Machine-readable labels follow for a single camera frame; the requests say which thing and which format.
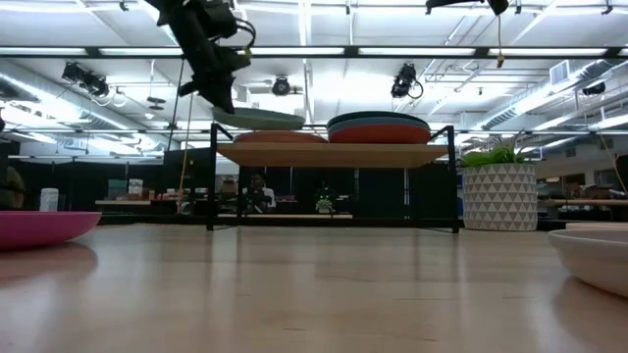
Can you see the mint green plate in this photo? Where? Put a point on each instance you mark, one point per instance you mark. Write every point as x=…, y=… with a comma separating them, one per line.
x=265, y=120

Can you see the terracotta plate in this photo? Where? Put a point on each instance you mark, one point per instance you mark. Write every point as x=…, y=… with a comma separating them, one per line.
x=279, y=137

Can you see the dark teal plate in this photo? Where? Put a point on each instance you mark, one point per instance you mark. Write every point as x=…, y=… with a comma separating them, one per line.
x=378, y=115

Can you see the blue-grey plate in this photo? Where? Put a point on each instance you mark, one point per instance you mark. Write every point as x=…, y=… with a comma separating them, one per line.
x=378, y=121

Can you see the orange plate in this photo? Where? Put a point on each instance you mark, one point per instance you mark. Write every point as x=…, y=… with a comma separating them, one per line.
x=380, y=134

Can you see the pink plate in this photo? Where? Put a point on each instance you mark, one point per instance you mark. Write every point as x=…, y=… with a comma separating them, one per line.
x=44, y=228

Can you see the cream plate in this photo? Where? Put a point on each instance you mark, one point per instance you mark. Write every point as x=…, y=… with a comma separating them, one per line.
x=596, y=257

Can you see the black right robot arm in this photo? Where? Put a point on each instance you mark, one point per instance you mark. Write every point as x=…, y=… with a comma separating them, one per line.
x=498, y=5

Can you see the round black ceiling fixture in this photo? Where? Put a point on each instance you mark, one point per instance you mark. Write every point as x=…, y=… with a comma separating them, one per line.
x=281, y=86

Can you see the black ceiling spotlight cluster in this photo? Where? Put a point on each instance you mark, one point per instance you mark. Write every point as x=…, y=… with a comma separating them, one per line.
x=88, y=81

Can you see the person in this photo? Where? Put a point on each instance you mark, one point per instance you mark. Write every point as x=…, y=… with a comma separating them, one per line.
x=257, y=191

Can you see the boxes on background table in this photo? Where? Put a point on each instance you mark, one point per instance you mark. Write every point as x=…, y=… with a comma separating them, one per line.
x=125, y=190

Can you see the background wooden table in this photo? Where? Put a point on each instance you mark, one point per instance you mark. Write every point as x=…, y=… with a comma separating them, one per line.
x=122, y=202

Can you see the small green background plant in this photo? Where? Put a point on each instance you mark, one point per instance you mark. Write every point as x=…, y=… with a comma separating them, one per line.
x=324, y=203

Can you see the white container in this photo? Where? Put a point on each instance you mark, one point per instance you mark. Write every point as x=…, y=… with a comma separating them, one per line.
x=49, y=200

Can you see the white triangle pattern planter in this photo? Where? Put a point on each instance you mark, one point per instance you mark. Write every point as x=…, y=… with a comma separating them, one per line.
x=499, y=196

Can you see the black ceiling device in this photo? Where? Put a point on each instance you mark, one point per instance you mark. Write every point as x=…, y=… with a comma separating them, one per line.
x=594, y=88

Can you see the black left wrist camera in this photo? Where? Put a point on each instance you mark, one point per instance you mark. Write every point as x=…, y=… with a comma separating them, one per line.
x=221, y=17

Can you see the black frame wooden shelf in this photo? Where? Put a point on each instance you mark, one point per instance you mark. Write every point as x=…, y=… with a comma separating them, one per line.
x=329, y=155

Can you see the black overhead camera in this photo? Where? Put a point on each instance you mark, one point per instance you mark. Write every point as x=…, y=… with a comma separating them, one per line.
x=404, y=81

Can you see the black overhead frame bar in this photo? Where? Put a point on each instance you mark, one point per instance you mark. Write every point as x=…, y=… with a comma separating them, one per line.
x=417, y=51

